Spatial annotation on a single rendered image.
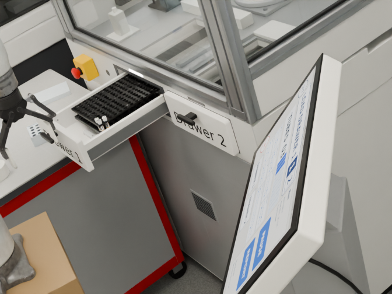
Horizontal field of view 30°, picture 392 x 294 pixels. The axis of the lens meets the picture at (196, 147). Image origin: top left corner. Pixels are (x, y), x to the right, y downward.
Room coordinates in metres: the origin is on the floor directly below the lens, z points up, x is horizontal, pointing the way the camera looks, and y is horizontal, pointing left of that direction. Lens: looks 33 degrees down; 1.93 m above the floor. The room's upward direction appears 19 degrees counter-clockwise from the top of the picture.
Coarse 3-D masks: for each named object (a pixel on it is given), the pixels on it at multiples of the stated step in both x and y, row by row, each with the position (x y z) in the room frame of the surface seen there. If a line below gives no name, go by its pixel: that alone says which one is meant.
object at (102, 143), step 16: (112, 80) 2.09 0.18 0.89; (160, 96) 1.89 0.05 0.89; (64, 112) 2.01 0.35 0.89; (144, 112) 1.86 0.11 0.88; (160, 112) 1.88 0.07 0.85; (80, 128) 1.97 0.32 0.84; (112, 128) 1.81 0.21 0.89; (128, 128) 1.83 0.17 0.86; (96, 144) 1.78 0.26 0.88; (112, 144) 1.80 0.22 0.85
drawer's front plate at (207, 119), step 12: (168, 96) 1.82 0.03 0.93; (180, 108) 1.77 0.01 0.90; (192, 108) 1.71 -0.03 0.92; (204, 108) 1.68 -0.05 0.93; (180, 120) 1.80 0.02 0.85; (204, 120) 1.67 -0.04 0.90; (216, 120) 1.61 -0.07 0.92; (228, 120) 1.59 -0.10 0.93; (192, 132) 1.75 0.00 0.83; (216, 132) 1.63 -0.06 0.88; (228, 132) 1.58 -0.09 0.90; (216, 144) 1.65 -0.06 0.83; (228, 144) 1.60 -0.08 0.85
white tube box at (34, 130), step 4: (32, 124) 2.17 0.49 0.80; (36, 124) 2.16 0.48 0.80; (28, 128) 2.15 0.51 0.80; (32, 128) 2.15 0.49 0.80; (36, 128) 2.14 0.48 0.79; (32, 132) 2.12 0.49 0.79; (36, 132) 2.11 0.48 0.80; (40, 132) 2.11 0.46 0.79; (32, 136) 2.09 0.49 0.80; (36, 136) 2.09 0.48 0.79; (40, 136) 2.09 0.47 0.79; (32, 140) 2.08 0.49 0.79; (36, 140) 2.08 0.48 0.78; (40, 140) 2.09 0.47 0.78; (44, 140) 2.09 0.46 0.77; (36, 144) 2.08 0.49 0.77; (40, 144) 2.09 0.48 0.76
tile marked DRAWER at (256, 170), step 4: (260, 160) 1.26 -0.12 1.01; (256, 164) 1.28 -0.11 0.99; (260, 164) 1.24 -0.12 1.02; (256, 168) 1.26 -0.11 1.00; (260, 168) 1.23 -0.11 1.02; (256, 172) 1.24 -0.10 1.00; (252, 176) 1.25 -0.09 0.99; (256, 176) 1.22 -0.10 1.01; (252, 180) 1.23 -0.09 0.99; (256, 180) 1.20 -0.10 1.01; (252, 184) 1.21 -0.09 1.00; (252, 188) 1.19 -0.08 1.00; (248, 192) 1.20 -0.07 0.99
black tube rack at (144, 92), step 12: (120, 84) 2.04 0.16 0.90; (132, 84) 2.01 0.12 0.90; (144, 84) 1.99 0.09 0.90; (96, 96) 2.01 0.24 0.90; (108, 96) 1.98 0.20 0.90; (120, 96) 1.96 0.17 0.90; (132, 96) 1.93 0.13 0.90; (144, 96) 1.91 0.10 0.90; (156, 96) 1.94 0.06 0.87; (84, 108) 1.96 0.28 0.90; (96, 108) 1.94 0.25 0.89; (108, 108) 1.91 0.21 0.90; (120, 108) 1.89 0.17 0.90; (132, 108) 1.92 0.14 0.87; (84, 120) 1.95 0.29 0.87; (108, 120) 1.85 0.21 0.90
